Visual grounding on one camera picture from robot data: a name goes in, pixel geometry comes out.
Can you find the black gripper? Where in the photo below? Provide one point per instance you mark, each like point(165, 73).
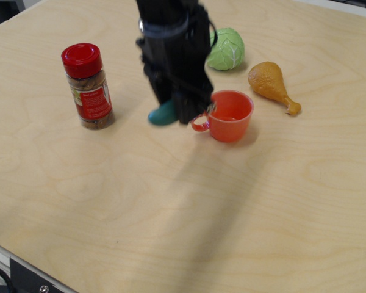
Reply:
point(174, 57)

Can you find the green toy cucumber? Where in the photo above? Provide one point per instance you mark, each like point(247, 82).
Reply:
point(164, 115)

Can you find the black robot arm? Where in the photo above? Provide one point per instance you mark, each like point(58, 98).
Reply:
point(168, 13)

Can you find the orange plastic cup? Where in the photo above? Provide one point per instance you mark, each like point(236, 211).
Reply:
point(227, 118)

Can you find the green toy cabbage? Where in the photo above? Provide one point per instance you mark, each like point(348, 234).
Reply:
point(228, 51)

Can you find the toy chicken drumstick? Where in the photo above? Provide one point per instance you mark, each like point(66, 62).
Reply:
point(266, 79)

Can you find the red lid spice jar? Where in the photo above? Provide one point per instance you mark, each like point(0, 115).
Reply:
point(86, 77)

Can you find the black corner bracket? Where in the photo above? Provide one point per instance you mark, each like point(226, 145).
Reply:
point(27, 278)

